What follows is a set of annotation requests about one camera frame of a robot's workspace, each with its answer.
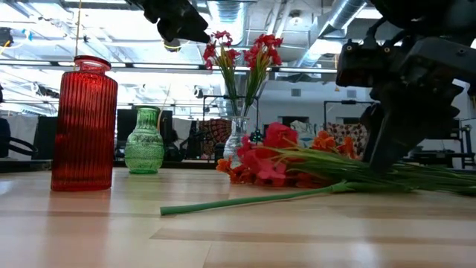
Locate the green glass vase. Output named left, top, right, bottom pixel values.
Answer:
left=123, top=105, right=165, bottom=175

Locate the orange patterned cloth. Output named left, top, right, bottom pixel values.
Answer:
left=199, top=118, right=234, bottom=156

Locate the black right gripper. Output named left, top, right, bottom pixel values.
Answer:
left=361, top=36, right=476, bottom=174

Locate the silver ventilation duct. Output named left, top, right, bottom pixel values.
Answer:
left=297, top=0, right=369, bottom=68

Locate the black metal stand frame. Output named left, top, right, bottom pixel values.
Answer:
left=202, top=95, right=260, bottom=124
left=323, top=99, right=376, bottom=127

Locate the black monitor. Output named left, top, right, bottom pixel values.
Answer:
left=116, top=109, right=174, bottom=152

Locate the clear glass vase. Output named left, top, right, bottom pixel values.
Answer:
left=222, top=116, right=251, bottom=169

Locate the dark desk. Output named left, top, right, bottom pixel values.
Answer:
left=405, top=148, right=476, bottom=168

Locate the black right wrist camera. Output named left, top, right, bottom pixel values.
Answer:
left=336, top=39, right=376, bottom=89

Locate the long ceiling light strip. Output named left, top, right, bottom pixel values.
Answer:
left=277, top=66, right=338, bottom=74
left=0, top=59, right=211, bottom=71

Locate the black aluminium table frame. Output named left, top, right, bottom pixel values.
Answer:
left=0, top=158, right=476, bottom=176

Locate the floral patterned cloth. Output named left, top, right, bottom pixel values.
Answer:
left=327, top=122, right=369, bottom=157

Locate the red ribbed glass vase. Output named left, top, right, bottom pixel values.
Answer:
left=51, top=54, right=119, bottom=192

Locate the red artificial tulip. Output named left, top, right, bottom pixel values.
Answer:
left=160, top=181, right=414, bottom=217

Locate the black office chair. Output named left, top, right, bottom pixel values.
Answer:
left=0, top=117, right=39, bottom=159

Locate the white cloth bag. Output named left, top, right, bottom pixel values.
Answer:
left=289, top=119, right=317, bottom=148

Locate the black flat panel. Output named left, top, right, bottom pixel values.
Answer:
left=31, top=116, right=59, bottom=161

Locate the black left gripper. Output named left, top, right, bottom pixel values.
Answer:
left=128, top=0, right=211, bottom=44

